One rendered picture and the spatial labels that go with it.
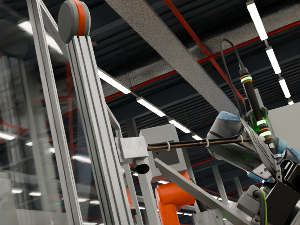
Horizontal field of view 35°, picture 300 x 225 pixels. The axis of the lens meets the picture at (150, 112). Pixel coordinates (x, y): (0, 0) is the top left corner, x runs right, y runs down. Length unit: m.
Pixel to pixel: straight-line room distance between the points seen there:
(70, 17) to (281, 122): 2.51
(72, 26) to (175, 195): 4.43
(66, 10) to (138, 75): 9.32
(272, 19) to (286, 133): 6.88
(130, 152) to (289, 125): 2.47
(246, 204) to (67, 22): 0.86
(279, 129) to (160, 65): 7.22
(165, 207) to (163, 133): 0.91
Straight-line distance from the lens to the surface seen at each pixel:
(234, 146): 1.98
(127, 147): 1.57
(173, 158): 5.94
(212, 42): 10.66
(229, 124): 2.51
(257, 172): 1.86
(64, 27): 1.76
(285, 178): 1.80
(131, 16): 6.87
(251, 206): 1.50
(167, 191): 5.93
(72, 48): 1.70
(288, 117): 3.92
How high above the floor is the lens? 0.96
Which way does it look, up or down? 19 degrees up
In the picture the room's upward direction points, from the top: 15 degrees counter-clockwise
